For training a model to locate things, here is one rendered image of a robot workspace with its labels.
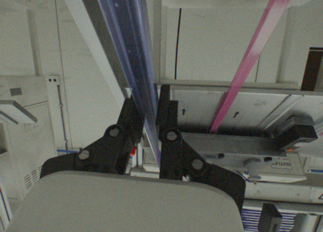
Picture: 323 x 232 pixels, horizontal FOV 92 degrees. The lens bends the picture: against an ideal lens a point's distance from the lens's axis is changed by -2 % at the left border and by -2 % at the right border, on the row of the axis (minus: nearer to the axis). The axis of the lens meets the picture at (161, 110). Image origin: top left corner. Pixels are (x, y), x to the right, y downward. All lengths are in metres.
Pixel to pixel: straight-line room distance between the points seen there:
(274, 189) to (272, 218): 0.46
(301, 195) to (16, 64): 3.05
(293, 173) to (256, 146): 0.21
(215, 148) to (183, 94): 0.17
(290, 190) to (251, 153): 0.33
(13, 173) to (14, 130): 0.24
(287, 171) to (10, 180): 1.31
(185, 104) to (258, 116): 0.16
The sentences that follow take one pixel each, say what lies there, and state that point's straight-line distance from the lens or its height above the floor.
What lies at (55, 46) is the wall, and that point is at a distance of 2.54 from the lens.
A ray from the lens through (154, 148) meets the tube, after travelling 0.19.
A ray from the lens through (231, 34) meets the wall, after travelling 2.09.
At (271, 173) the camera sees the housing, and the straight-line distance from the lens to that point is 0.60.
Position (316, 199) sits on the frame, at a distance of 0.81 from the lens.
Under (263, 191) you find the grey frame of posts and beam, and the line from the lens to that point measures 0.71.
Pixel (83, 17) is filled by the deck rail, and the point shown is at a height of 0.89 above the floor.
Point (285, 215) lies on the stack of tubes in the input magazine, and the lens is 0.76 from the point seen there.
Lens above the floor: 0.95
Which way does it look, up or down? 14 degrees up
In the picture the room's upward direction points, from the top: 178 degrees counter-clockwise
